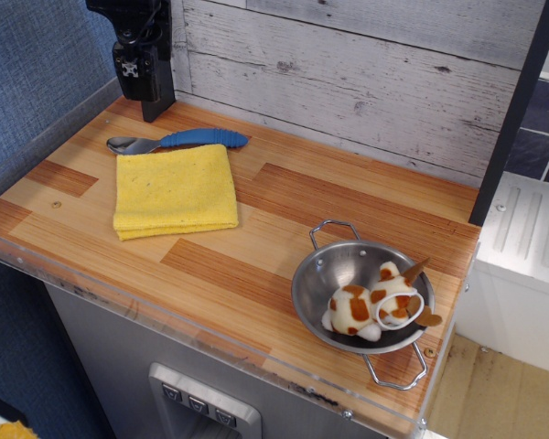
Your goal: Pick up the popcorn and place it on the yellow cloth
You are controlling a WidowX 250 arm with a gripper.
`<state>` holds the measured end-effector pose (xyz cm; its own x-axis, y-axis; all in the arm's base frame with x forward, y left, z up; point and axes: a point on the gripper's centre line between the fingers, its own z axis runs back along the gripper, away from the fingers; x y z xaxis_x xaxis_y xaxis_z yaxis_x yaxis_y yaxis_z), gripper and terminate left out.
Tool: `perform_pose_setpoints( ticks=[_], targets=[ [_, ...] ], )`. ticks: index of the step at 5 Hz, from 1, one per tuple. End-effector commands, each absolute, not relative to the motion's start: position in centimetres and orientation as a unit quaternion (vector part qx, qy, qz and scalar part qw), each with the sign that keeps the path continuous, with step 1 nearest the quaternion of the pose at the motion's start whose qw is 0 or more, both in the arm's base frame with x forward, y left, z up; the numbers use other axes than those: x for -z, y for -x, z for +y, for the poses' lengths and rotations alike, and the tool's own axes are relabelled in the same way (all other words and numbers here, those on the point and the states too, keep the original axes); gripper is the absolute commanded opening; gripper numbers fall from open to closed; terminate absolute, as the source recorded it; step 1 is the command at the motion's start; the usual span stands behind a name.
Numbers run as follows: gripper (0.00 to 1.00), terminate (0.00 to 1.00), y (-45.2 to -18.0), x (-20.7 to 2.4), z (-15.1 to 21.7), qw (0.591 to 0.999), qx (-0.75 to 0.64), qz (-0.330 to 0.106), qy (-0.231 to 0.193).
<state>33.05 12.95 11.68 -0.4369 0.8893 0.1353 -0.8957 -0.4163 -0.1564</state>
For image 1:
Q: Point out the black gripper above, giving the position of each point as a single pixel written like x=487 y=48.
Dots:
x=135 y=23

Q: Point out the steel bowl with handles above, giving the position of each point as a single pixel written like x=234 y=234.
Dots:
x=355 y=261

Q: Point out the spotted plush animal toy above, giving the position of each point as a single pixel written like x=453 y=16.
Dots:
x=391 y=304

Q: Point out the folded yellow towel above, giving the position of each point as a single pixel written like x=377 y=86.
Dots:
x=183 y=191

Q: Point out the grey control panel with buttons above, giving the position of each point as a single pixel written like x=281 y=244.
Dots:
x=189 y=408

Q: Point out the yellow object bottom left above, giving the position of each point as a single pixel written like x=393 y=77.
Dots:
x=16 y=430

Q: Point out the white ribbed appliance top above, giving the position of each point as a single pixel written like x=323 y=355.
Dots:
x=515 y=234

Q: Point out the black left vertical post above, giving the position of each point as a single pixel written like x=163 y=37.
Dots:
x=158 y=103

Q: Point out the black vertical post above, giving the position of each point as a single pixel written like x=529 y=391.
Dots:
x=530 y=74
x=158 y=103

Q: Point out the blue handled metal spoon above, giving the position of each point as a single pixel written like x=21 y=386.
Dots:
x=200 y=136

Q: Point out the black right vertical post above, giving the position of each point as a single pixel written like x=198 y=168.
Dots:
x=530 y=74

